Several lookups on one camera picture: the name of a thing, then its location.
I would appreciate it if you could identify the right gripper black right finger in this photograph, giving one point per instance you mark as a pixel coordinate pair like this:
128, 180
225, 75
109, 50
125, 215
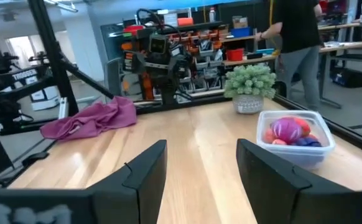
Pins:
286, 199

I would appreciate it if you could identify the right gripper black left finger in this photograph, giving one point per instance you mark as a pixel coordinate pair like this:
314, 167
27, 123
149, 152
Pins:
137, 199

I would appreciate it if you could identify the small pink peach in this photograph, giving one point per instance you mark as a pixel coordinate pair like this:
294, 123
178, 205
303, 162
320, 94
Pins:
267, 136
279, 142

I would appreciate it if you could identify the magenta white striped ball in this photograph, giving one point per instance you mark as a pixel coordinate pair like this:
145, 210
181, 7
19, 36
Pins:
285, 130

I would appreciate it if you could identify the red strawberry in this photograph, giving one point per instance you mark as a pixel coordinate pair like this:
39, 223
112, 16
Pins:
304, 126

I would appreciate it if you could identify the black background robot arm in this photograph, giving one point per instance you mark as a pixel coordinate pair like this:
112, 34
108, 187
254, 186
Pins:
0, 84

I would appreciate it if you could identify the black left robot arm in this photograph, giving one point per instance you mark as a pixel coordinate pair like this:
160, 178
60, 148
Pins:
168, 90

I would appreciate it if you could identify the clear plastic tupperware container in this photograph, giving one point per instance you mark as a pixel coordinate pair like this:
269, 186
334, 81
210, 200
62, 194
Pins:
296, 157

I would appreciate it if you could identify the orange box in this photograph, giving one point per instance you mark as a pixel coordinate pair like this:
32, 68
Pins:
185, 21

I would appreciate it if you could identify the red bin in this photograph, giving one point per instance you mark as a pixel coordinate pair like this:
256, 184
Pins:
234, 55

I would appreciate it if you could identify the white bottle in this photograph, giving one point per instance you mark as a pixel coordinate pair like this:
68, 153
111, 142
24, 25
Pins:
212, 15

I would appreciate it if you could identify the magenta cloth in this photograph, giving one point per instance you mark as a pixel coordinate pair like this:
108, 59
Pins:
100, 118

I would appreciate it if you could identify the wooden workbench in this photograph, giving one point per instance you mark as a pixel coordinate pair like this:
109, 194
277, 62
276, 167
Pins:
249, 59

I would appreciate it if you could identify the blue bin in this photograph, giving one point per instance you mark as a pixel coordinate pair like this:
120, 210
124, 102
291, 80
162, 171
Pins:
241, 32

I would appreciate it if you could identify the cardboard box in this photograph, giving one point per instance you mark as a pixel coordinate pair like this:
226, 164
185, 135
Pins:
240, 22

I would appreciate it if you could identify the small black object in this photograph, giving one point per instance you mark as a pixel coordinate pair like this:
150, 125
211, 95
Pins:
35, 158

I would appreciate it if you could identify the white box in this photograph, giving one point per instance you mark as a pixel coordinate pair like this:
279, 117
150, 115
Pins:
45, 98

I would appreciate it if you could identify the black crate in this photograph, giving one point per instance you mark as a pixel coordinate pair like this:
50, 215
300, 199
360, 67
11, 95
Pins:
350, 77

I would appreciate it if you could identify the person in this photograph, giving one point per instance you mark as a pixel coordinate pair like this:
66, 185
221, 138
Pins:
299, 31

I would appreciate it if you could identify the wooden table grey legs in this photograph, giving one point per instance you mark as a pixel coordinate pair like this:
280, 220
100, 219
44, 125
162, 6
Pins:
349, 45

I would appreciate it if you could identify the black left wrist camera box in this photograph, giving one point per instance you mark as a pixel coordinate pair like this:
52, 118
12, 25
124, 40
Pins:
158, 43

